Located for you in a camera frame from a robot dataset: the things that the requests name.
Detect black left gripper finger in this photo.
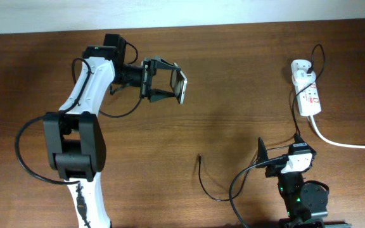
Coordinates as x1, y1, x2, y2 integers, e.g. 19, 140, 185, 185
148, 89, 175, 103
153, 56, 181, 71

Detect black smartphone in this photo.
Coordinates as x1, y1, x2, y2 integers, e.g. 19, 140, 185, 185
170, 70, 188, 105

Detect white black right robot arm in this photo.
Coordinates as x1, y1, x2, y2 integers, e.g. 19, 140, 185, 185
256, 134, 352, 228

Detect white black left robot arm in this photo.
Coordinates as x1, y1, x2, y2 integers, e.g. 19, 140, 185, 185
43, 46, 188, 227

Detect white charger plug adapter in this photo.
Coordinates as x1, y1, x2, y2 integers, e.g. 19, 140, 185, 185
292, 70, 316, 86

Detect white power strip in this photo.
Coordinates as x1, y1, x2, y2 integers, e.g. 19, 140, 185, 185
291, 60, 321, 117

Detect white power strip cord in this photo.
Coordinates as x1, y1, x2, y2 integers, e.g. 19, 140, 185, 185
307, 115, 365, 151

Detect black charger cable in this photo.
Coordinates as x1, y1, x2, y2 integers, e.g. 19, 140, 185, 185
198, 43, 326, 202

